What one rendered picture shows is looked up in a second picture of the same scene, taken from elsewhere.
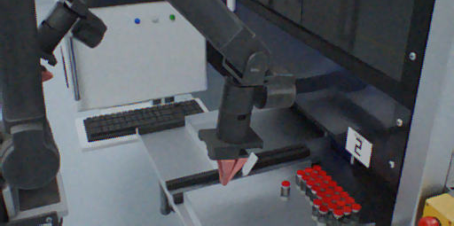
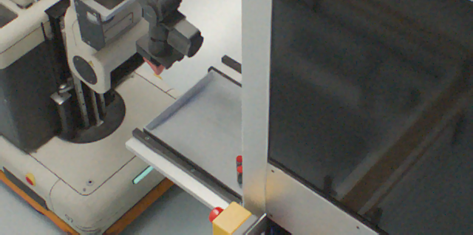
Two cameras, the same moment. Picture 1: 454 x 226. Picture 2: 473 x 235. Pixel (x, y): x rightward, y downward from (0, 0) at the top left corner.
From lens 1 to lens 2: 164 cm
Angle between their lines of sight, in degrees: 54
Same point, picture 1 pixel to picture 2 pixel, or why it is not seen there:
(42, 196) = not seen: outside the picture
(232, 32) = not seen: outside the picture
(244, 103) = (152, 31)
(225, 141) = (148, 46)
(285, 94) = (180, 46)
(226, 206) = (225, 103)
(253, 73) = (148, 16)
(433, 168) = (248, 186)
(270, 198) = not seen: hidden behind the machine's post
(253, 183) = not seen: hidden behind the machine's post
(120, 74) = not seen: outside the picture
